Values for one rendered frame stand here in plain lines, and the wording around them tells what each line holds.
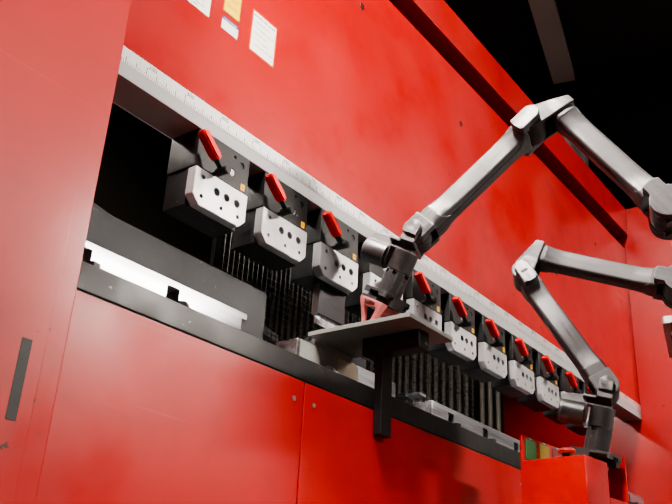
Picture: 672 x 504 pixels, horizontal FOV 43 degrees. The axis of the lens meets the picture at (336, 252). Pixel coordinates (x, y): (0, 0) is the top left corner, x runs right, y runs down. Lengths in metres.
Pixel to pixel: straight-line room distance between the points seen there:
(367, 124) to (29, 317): 1.34
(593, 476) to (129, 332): 1.10
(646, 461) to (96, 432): 2.90
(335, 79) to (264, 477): 1.08
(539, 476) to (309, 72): 1.08
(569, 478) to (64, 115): 1.31
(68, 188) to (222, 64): 0.74
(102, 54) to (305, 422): 0.76
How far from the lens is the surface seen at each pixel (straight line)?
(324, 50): 2.19
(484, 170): 1.98
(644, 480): 3.84
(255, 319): 2.55
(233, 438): 1.46
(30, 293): 1.11
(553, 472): 1.99
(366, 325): 1.79
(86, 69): 1.27
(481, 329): 2.57
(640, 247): 4.12
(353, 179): 2.12
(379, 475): 1.80
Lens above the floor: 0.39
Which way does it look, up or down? 24 degrees up
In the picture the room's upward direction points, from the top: 3 degrees clockwise
